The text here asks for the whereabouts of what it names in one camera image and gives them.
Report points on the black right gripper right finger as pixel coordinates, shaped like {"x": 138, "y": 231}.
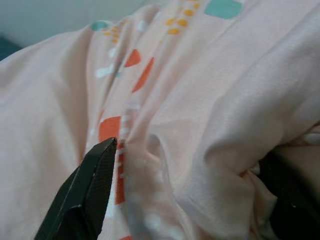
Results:
{"x": 297, "y": 207}

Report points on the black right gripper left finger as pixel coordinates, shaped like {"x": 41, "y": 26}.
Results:
{"x": 85, "y": 197}

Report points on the pink patterned pillow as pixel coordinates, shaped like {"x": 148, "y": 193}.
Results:
{"x": 200, "y": 100}

